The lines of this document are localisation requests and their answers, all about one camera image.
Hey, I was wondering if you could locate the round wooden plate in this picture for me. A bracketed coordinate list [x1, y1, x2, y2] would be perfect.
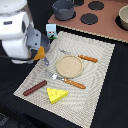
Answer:
[56, 55, 83, 78]

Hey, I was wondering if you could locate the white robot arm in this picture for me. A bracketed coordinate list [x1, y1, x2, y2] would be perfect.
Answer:
[0, 0, 45, 64]

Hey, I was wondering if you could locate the dark blue frying pan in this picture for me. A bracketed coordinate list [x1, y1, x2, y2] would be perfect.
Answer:
[41, 35, 50, 66]

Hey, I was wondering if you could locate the brown toy sausage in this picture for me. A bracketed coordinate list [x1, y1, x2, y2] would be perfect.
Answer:
[23, 80, 47, 96]

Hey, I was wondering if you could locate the toy knife orange handle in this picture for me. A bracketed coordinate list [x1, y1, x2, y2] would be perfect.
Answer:
[59, 49, 98, 63]

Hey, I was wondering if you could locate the orange toy bread loaf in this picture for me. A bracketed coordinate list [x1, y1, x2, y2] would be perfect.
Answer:
[34, 46, 45, 60]

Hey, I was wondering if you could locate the light blue milk carton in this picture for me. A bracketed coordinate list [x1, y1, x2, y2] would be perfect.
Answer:
[46, 24, 57, 39]

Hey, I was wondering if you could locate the beige bowl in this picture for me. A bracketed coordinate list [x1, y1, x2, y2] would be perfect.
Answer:
[119, 5, 128, 30]

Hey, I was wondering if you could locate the dark grey cooking pot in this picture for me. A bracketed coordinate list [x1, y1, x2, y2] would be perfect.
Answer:
[52, 0, 74, 20]

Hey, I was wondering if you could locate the yellow toy cheese wedge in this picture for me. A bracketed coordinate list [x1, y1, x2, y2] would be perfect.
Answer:
[47, 88, 68, 104]

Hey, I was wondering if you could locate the beige woven placemat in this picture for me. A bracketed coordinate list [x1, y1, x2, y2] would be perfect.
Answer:
[14, 31, 115, 128]

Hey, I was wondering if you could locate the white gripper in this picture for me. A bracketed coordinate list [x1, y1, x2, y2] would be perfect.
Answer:
[0, 12, 41, 64]

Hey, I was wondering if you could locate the toy fork orange handle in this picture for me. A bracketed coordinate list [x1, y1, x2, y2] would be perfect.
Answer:
[45, 70, 86, 89]

